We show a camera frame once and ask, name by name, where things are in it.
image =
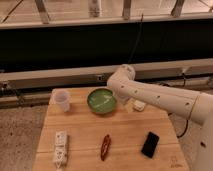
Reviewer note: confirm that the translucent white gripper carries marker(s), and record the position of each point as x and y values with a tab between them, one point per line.
129	105

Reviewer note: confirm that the green ceramic bowl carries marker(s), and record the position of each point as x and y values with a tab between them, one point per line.
101	101

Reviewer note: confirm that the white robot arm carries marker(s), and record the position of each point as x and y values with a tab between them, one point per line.
193	105

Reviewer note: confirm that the small white box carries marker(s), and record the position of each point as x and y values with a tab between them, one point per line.
138	105

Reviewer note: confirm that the black smartphone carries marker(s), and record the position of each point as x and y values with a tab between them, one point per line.
150	145

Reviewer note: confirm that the clear plastic measuring cup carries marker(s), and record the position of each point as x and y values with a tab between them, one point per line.
61	98

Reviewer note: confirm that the white power strip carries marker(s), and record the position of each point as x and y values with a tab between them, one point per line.
60	150

